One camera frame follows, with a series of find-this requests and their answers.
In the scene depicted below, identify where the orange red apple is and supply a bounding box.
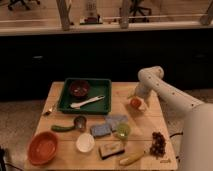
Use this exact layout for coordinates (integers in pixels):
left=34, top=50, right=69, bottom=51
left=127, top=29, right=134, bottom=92
left=130, top=97, right=142, bottom=109

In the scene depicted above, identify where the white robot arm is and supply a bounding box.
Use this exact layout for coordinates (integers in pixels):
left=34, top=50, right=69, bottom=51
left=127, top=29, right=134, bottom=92
left=134, top=66, right=213, bottom=171

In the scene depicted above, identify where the small metal cup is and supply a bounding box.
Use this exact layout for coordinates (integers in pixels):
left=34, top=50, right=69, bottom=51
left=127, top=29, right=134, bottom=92
left=74, top=116, right=87, bottom=132

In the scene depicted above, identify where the white paper cup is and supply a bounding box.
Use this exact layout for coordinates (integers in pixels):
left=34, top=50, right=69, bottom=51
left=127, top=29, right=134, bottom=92
left=76, top=133, right=95, bottom=153

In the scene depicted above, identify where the blue grey cloth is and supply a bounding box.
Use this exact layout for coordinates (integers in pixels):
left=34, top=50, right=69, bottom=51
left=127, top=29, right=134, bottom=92
left=105, top=114, right=128, bottom=132

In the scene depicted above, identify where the bunch of dark grapes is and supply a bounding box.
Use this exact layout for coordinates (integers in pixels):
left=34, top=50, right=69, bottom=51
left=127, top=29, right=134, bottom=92
left=149, top=132, right=166, bottom=158

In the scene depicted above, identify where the blue sponge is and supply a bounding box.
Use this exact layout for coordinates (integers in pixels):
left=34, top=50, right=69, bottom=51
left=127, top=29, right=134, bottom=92
left=90, top=123, right=111, bottom=137

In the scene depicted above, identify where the yellow banana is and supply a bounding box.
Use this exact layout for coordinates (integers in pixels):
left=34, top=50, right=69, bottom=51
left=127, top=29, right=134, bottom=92
left=119, top=152, right=144, bottom=166

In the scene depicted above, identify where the green plastic tray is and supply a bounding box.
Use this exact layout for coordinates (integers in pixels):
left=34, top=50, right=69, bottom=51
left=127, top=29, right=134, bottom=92
left=57, top=78, right=111, bottom=115

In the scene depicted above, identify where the white plastic spoon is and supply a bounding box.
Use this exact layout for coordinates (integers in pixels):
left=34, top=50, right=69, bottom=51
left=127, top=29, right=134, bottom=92
left=70, top=95, right=105, bottom=109

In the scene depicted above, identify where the dark red bowl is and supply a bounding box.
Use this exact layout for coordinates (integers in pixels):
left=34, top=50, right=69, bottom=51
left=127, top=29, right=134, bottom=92
left=69, top=80, right=90, bottom=98

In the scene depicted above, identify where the green cucumber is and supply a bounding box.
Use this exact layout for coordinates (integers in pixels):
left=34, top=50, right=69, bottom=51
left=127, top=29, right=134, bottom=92
left=51, top=125, right=75, bottom=132

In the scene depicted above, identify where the black office chair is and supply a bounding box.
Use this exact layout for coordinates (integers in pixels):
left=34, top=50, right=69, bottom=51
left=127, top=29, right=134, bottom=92
left=7, top=0, right=41, bottom=11
left=129, top=0, right=152, bottom=23

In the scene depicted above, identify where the orange plastic bowl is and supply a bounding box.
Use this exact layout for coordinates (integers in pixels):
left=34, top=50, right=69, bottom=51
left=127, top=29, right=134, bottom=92
left=27, top=131, right=58, bottom=165

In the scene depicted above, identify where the black office chair left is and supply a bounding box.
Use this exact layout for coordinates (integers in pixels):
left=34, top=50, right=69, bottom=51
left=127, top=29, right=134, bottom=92
left=7, top=0, right=41, bottom=11

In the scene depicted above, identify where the black cable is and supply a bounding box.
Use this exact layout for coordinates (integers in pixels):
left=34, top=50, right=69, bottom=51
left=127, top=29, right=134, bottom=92
left=169, top=131, right=184, bottom=139

